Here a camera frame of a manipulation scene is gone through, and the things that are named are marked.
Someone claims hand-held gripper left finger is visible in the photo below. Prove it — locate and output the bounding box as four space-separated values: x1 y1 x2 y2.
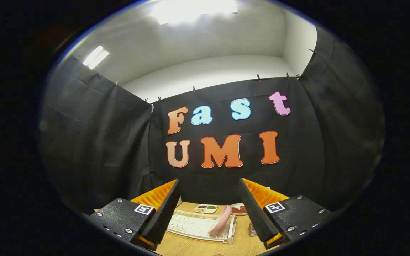
88 179 182 251

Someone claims white plate with meat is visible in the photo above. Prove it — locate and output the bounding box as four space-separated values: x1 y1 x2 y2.
231 203 248 216

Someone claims large ceiling light panel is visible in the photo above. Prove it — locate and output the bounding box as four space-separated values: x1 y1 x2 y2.
152 0 237 25

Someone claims pink plate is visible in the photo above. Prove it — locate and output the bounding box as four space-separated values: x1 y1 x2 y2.
209 205 232 236

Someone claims white divided dish with beans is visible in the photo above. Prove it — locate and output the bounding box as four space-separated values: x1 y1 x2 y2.
194 204 218 214

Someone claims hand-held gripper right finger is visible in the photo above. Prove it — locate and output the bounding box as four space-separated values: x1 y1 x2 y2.
239 178 333 249

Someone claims white wire dish rack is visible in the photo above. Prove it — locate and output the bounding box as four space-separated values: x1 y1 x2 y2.
166 210 237 246

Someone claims white drain tray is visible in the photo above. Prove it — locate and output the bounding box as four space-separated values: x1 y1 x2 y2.
168 213 232 242

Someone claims small ceiling light panel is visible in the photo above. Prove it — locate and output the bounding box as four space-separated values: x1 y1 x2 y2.
83 45 110 70

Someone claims black backdrop cloth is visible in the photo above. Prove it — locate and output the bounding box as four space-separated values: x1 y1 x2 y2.
38 27 385 217

